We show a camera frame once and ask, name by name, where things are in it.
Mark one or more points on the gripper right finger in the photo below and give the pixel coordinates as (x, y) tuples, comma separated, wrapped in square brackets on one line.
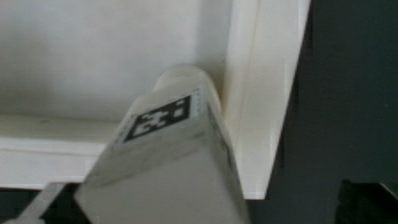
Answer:
[(366, 203)]

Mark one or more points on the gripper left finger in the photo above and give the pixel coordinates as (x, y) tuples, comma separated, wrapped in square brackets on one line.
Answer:
[(39, 205)]

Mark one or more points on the white table leg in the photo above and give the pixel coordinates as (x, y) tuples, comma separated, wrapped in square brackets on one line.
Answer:
[(163, 178)]

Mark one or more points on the white square table top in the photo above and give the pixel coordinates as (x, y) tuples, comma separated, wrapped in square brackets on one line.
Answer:
[(85, 49)]

